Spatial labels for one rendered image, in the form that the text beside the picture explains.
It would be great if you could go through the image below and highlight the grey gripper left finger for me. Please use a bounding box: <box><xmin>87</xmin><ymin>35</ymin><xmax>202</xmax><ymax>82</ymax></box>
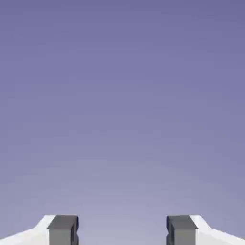
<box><xmin>0</xmin><ymin>214</ymin><xmax>79</xmax><ymax>245</ymax></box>

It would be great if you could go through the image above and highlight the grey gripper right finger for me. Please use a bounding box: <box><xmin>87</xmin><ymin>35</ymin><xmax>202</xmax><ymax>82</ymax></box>
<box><xmin>166</xmin><ymin>214</ymin><xmax>245</xmax><ymax>245</ymax></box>

